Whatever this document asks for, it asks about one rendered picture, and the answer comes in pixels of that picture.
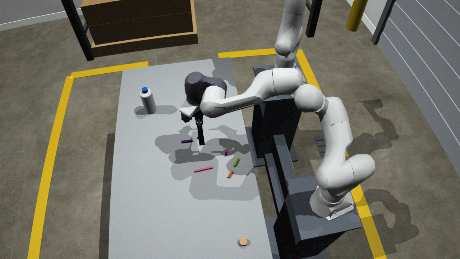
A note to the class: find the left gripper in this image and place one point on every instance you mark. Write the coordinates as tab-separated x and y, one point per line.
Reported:
199	118

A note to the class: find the white plastic bottle with blue cap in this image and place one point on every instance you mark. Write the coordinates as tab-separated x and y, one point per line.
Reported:
148	100

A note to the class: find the brown cylinder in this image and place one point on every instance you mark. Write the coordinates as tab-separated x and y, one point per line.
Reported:
243	241

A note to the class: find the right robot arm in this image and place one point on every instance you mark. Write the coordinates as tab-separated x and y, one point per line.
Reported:
290	34

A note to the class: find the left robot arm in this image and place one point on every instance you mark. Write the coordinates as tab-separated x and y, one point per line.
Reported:
337	175

